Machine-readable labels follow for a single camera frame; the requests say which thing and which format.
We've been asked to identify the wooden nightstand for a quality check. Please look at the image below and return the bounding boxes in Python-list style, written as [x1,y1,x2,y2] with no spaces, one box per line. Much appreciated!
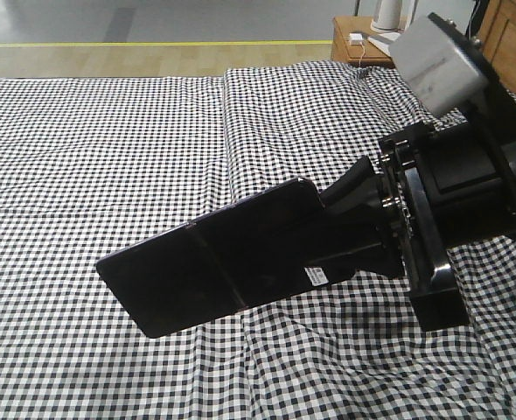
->
[331,16,394,68]

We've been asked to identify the black round wrist flange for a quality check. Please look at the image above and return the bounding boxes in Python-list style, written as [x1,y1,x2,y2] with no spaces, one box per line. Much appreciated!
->
[454,35,516,178]

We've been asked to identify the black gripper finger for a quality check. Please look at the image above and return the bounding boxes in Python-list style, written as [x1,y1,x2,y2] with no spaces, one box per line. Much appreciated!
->
[320,157,379,207]
[305,205,405,278]

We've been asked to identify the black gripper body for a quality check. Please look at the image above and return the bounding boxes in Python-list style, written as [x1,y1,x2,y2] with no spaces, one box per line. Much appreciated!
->
[379,122,516,332]

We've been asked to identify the wooden headboard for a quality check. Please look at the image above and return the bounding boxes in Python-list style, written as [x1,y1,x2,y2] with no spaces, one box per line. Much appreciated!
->
[478,0,516,94]

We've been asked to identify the black white gingham bedsheet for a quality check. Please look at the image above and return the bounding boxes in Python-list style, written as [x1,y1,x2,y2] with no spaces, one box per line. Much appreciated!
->
[0,77,252,419]

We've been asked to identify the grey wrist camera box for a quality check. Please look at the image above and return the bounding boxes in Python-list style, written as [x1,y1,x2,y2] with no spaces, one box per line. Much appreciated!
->
[389,13,488,117]

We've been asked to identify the white desk lamp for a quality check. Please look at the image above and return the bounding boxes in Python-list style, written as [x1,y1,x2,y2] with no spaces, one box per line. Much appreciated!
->
[368,0,418,46]

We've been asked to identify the black white gingham duvet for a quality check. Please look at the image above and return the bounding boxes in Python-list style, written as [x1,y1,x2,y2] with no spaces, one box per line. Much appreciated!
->
[186,61,516,419]

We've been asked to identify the black foldable smartphone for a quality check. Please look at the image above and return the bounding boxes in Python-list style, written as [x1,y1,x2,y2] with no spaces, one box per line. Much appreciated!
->
[96,178,356,338]

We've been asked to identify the white charger adapter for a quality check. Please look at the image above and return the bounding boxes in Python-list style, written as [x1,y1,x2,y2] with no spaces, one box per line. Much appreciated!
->
[348,31,365,46]

